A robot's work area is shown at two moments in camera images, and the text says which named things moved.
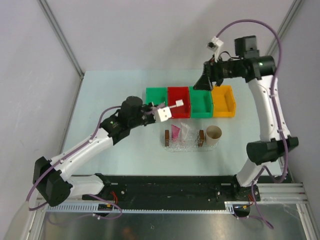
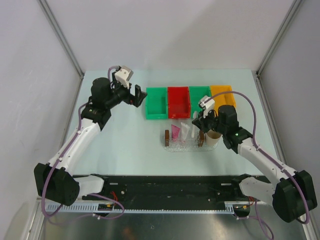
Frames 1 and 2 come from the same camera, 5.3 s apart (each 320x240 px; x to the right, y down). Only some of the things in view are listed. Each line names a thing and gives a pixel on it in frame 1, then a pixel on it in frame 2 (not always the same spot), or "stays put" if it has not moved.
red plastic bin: (178, 93) stays put
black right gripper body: (221, 70) → (210, 122)
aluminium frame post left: (51, 17) stays put
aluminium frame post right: (294, 10) stays put
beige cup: (213, 133) stays put
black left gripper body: (147, 118) → (119, 94)
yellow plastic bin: (224, 103) stays put
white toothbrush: (179, 103) → (194, 116)
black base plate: (210, 192) stays put
